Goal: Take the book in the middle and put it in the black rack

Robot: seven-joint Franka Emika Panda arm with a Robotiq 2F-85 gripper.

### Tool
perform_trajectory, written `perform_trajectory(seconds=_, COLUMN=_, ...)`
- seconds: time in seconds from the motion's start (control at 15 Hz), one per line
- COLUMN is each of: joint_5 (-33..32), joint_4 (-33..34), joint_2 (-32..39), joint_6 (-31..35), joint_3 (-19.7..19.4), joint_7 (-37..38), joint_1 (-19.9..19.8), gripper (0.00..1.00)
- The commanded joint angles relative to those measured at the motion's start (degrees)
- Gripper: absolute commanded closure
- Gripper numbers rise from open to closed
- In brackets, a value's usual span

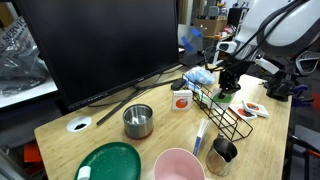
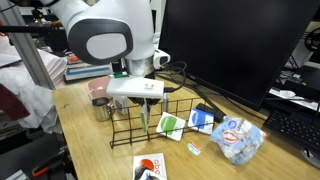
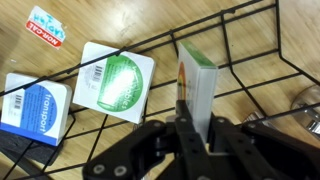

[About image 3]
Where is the black wire rack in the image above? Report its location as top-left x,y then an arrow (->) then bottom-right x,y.
0,0 -> 320,180

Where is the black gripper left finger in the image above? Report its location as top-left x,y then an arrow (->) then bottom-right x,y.
82,100 -> 212,180

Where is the white blue transport book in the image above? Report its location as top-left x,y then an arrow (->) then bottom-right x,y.
0,81 -> 72,146

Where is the white green vegetables book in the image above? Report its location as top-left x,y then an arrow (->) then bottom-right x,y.
73,42 -> 156,124

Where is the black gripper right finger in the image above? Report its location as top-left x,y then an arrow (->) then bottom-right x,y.
208,115 -> 320,180

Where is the red white label sticker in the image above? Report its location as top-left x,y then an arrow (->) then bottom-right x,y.
25,6 -> 66,49

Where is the small steel pitcher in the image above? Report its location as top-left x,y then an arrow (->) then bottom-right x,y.
244,85 -> 320,139

